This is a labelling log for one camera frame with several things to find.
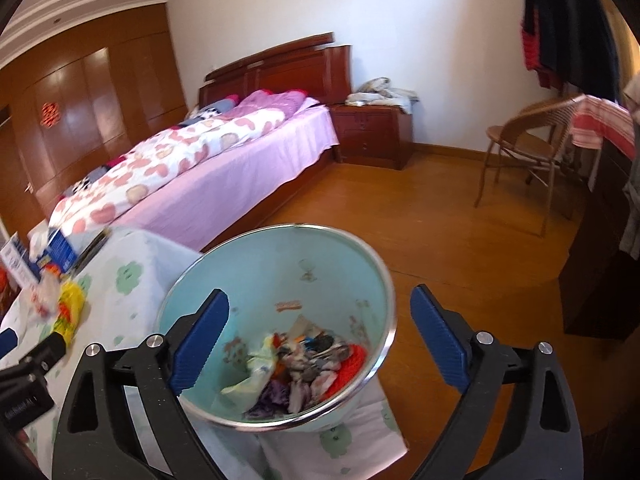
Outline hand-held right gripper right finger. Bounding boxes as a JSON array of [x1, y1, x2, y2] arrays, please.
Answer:
[[410, 284, 586, 480]]

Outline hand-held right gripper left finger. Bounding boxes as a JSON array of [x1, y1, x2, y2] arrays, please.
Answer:
[[52, 289, 236, 480]]

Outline light blue trash bin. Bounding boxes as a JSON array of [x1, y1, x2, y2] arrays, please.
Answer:
[[156, 225, 398, 435]]

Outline paper wad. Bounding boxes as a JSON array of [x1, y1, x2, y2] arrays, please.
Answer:
[[277, 330, 351, 411]]

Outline yellow plastic bag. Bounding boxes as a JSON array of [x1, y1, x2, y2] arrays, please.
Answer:
[[52, 280, 87, 346]]

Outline white red-print plastic bag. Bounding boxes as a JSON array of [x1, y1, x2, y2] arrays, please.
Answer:
[[25, 267, 63, 318]]

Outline tall white milk carton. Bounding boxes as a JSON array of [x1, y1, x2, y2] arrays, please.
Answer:
[[0, 232, 38, 291]]

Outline purple crumpled wrapper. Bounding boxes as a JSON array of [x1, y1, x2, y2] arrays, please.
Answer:
[[245, 380, 291, 418]]

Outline blue white gable carton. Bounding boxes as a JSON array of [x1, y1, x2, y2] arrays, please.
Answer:
[[29, 227, 78, 273]]

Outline dark foil packets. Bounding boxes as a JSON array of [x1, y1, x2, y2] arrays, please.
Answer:
[[75, 227, 112, 273]]

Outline bed with purple sheet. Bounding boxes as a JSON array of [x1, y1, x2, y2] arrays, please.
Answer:
[[47, 105, 341, 253]]

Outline brown wooden door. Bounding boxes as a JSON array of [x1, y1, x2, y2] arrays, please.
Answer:
[[0, 105, 38, 231]]

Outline dark wooden cabinet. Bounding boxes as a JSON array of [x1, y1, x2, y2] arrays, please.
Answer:
[[557, 135, 640, 343]]

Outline cow print folded cloth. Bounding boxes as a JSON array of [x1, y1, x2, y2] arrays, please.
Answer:
[[70, 157, 126, 196]]

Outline heart print duvet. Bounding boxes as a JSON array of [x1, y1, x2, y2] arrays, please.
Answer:
[[50, 107, 288, 233]]

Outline wicker chair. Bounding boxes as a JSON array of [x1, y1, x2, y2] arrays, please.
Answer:
[[474, 97, 586, 238]]

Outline red wooden nightstand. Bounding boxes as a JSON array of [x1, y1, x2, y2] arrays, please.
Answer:
[[330, 105, 415, 171]]

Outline cow print pillow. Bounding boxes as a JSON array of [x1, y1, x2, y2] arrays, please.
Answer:
[[187, 95, 241, 121]]

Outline pink quilt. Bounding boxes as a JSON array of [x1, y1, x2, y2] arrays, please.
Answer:
[[235, 89, 307, 123]]

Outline pile of grey clothes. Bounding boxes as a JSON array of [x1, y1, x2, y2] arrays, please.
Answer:
[[345, 77, 420, 113]]

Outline brown wooden wardrobe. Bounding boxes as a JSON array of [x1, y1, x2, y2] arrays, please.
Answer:
[[0, 2, 188, 233]]

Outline red striped towel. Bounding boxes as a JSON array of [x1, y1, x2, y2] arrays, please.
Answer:
[[570, 94, 637, 150]]

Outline red wooden headboard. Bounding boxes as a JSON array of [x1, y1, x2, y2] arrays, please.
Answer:
[[199, 32, 353, 111]]

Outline hanging dark clothes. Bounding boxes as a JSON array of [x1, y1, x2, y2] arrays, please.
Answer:
[[520, 0, 621, 101]]

